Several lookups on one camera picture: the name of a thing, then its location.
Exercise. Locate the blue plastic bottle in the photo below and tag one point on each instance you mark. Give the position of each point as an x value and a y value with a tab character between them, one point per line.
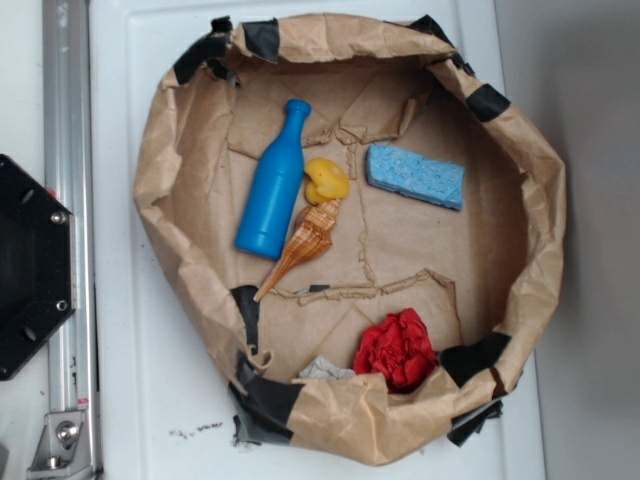
277	179

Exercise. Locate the blue rectangular sponge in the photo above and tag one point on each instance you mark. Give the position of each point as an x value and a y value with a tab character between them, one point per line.
415	176

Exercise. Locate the aluminium extrusion rail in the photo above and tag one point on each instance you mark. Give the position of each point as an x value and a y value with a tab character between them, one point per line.
73	351

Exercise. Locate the crumpled grey paper scrap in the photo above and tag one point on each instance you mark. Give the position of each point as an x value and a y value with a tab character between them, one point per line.
322	368

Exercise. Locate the metal corner bracket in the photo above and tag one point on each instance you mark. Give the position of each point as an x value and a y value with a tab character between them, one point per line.
63	448

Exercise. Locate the crumpled red cloth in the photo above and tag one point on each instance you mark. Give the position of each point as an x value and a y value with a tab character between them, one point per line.
400	349

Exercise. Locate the brown paper bag tray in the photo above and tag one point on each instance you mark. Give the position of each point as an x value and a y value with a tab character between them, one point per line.
485	280

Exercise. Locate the brown striped conch shell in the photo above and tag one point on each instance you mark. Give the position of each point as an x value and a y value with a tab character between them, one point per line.
311	238

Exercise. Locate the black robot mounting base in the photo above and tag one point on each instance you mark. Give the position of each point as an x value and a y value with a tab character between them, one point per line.
36	267

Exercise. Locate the yellow rubber duck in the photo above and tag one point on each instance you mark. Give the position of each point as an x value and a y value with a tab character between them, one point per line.
327	181

